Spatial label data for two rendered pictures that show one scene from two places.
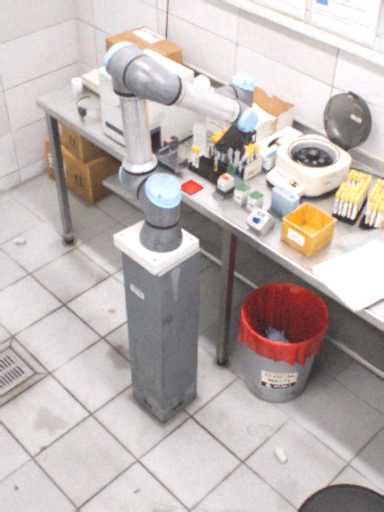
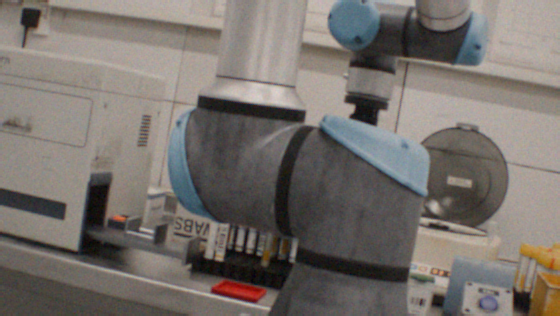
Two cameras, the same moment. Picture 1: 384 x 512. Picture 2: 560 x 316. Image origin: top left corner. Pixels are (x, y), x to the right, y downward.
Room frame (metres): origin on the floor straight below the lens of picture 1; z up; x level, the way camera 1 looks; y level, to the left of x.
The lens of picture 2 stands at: (1.18, 0.60, 1.13)
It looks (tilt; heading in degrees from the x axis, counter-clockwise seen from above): 3 degrees down; 326
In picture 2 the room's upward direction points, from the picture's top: 10 degrees clockwise
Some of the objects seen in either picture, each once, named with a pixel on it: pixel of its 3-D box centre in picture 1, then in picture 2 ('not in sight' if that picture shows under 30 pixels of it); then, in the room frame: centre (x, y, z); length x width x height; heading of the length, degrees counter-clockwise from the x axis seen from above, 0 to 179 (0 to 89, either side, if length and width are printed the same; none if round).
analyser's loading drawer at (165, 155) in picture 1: (164, 153); (132, 232); (2.26, 0.12, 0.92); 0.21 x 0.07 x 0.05; 45
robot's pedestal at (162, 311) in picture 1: (163, 330); not in sight; (1.74, 0.11, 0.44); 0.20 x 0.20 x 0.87; 45
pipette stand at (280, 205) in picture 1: (284, 203); (478, 292); (1.94, -0.33, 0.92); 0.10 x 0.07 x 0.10; 40
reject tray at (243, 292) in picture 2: (190, 187); (239, 291); (2.09, 0.01, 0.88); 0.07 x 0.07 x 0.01; 45
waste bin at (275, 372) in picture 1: (279, 345); not in sight; (1.86, -0.38, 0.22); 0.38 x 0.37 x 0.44; 45
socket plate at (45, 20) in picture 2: not in sight; (35, 17); (3.08, 0.12, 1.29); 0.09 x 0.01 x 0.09; 45
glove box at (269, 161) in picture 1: (280, 147); not in sight; (2.31, -0.35, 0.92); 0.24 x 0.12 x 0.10; 135
